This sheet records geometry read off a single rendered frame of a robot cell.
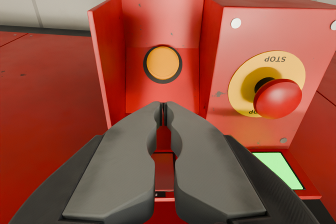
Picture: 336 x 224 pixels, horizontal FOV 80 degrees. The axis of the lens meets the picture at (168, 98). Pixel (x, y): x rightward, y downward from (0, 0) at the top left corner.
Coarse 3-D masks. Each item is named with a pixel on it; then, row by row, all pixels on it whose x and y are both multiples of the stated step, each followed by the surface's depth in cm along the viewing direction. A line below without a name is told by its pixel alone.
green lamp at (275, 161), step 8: (264, 160) 22; (272, 160) 22; (280, 160) 22; (272, 168) 21; (280, 168) 21; (288, 168) 21; (280, 176) 20; (288, 176) 21; (288, 184) 20; (296, 184) 20
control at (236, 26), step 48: (144, 0) 22; (192, 0) 22; (240, 0) 19; (288, 0) 20; (96, 48) 14; (144, 48) 25; (192, 48) 25; (240, 48) 17; (288, 48) 17; (144, 96) 24; (192, 96) 25; (288, 144) 24
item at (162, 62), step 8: (160, 48) 24; (168, 48) 24; (152, 56) 23; (160, 56) 23; (168, 56) 23; (176, 56) 24; (152, 64) 23; (160, 64) 23; (168, 64) 23; (176, 64) 23; (152, 72) 24; (160, 72) 23; (168, 72) 23
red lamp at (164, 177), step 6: (156, 156) 22; (162, 156) 22; (168, 156) 22; (156, 162) 22; (162, 162) 22; (168, 162) 22; (156, 168) 21; (162, 168) 21; (168, 168) 21; (156, 174) 20; (162, 174) 20; (168, 174) 20; (156, 180) 20; (162, 180) 20; (168, 180) 20; (156, 186) 19; (162, 186) 19; (168, 186) 19
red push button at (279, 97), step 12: (264, 84) 17; (276, 84) 16; (288, 84) 16; (264, 96) 17; (276, 96) 16; (288, 96) 17; (300, 96) 17; (264, 108) 17; (276, 108) 17; (288, 108) 17
